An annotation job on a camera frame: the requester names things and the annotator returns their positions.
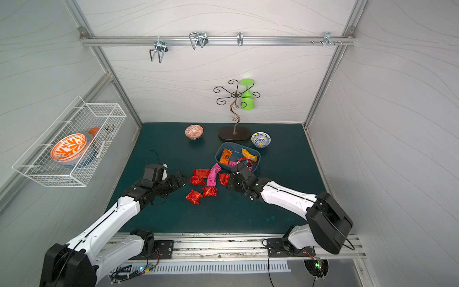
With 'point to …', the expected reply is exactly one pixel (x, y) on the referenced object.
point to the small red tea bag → (210, 191)
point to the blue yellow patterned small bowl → (260, 139)
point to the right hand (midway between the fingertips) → (227, 180)
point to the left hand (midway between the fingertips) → (182, 182)
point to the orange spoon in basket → (92, 131)
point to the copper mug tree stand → (234, 134)
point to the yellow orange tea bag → (246, 154)
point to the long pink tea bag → (212, 177)
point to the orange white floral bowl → (69, 149)
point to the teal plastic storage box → (237, 155)
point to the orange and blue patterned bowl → (194, 131)
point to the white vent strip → (202, 265)
